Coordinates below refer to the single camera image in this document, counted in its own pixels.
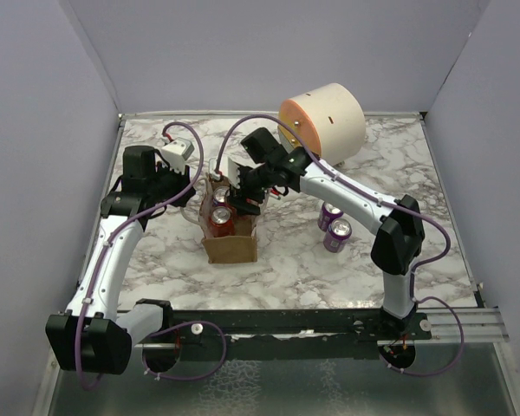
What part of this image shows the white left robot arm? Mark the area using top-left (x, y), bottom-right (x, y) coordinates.
top-left (45, 140), bottom-right (195, 374)

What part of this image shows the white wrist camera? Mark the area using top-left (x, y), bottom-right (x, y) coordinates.
top-left (159, 139), bottom-right (194, 174)
top-left (208, 155), bottom-right (241, 189)

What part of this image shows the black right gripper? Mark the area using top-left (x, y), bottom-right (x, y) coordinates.
top-left (225, 164), bottom-right (274, 216)

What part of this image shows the purple soda can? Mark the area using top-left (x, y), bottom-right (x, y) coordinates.
top-left (317, 202), bottom-right (343, 231)
top-left (212, 186), bottom-right (230, 208)
top-left (323, 218), bottom-right (352, 253)

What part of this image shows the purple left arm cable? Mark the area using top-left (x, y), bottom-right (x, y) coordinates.
top-left (75, 122), bottom-right (229, 392)

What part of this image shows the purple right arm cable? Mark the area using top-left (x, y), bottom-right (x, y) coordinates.
top-left (214, 114), bottom-right (465, 377)

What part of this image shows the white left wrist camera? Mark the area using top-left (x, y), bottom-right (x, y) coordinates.
top-left (159, 139), bottom-right (194, 174)

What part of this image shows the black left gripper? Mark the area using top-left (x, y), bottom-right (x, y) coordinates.
top-left (148, 159), bottom-right (196, 207)

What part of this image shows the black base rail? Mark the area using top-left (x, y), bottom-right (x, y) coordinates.
top-left (112, 298), bottom-right (434, 363)

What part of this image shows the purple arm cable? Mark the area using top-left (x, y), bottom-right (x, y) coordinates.
top-left (214, 114), bottom-right (465, 377)
top-left (75, 122), bottom-right (229, 392)

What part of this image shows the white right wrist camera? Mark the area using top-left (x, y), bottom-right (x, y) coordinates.
top-left (208, 155), bottom-right (241, 189)

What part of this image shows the cream round drawer cabinet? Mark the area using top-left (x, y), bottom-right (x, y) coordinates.
top-left (278, 83), bottom-right (366, 166)

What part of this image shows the canvas bag with cat print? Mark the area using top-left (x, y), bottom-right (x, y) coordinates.
top-left (180, 174), bottom-right (261, 264)

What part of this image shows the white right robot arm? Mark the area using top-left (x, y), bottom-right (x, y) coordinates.
top-left (211, 127), bottom-right (425, 339)

